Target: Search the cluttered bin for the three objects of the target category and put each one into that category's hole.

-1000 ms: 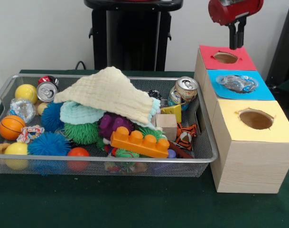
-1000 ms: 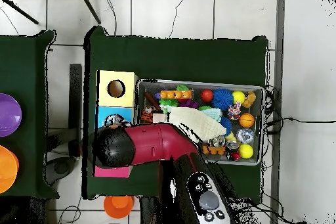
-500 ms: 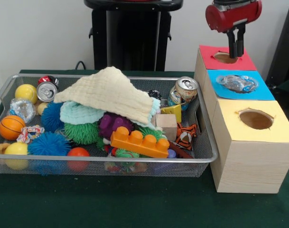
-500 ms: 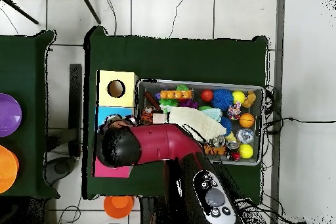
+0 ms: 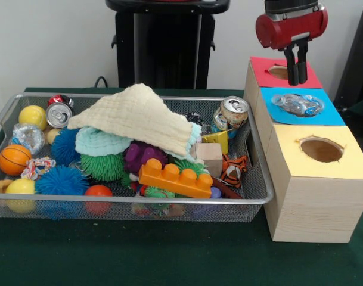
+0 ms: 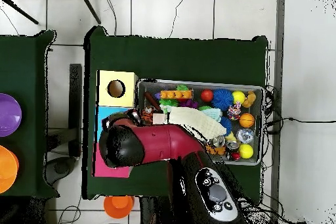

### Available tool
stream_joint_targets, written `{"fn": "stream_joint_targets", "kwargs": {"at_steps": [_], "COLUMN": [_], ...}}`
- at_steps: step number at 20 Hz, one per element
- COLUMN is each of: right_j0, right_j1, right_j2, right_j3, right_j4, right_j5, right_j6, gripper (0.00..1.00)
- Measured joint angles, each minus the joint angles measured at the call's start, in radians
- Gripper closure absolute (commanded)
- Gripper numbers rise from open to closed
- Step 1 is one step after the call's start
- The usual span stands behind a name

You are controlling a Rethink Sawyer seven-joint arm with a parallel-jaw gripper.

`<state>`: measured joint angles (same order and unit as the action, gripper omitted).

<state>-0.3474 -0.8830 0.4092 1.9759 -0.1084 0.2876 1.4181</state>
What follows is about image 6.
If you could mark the cream knitted cloth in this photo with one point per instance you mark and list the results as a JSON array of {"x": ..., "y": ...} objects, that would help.
[{"x": 197, "y": 121}]

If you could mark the mint knitted cloth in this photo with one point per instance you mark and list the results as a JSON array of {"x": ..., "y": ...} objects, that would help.
[{"x": 214, "y": 115}]

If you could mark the crushed clear plastic bottle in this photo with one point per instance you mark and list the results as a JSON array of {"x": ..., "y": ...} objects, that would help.
[{"x": 245, "y": 136}]

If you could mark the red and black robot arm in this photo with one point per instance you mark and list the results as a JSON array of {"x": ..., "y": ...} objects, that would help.
[{"x": 162, "y": 140}]

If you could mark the silver mesh bin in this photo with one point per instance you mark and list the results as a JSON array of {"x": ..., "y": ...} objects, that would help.
[{"x": 199, "y": 85}]

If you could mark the wooden box with three holes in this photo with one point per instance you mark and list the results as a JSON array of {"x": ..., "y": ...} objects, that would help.
[{"x": 128, "y": 98}]

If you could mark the plain wooden cube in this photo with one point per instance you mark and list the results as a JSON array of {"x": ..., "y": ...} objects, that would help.
[{"x": 158, "y": 118}]

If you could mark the orange toy building block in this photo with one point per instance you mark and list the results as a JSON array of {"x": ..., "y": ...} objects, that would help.
[{"x": 176, "y": 94}]

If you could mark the tiger striped plush toy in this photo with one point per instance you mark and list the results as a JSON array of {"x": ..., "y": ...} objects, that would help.
[{"x": 147, "y": 113}]

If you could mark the dark green table cloth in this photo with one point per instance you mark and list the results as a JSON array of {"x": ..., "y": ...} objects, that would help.
[
  {"x": 26, "y": 76},
  {"x": 170, "y": 58}
]

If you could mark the blue spiky rubber ball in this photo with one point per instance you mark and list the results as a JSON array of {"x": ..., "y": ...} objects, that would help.
[{"x": 221, "y": 99}]

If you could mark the yellow smooth ball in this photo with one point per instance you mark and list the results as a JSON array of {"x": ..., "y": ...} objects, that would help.
[{"x": 238, "y": 97}]

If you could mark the crushed red drink can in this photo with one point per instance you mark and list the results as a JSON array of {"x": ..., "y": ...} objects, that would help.
[{"x": 232, "y": 146}]

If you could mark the orange toy basketball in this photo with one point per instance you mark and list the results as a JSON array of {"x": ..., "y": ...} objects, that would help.
[{"x": 246, "y": 120}]

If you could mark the orange plastic cup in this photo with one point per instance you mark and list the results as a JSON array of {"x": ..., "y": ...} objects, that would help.
[{"x": 118, "y": 207}]

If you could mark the purple plastic plate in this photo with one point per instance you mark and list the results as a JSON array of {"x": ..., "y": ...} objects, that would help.
[{"x": 9, "y": 115}]

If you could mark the orange plastic bowl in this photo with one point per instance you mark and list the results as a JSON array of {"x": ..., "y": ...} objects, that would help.
[{"x": 6, "y": 168}]

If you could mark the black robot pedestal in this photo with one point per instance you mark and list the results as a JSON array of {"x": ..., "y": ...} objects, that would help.
[{"x": 152, "y": 213}]

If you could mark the black metal frame legs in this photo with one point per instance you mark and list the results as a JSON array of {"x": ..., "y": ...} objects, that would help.
[{"x": 90, "y": 8}]

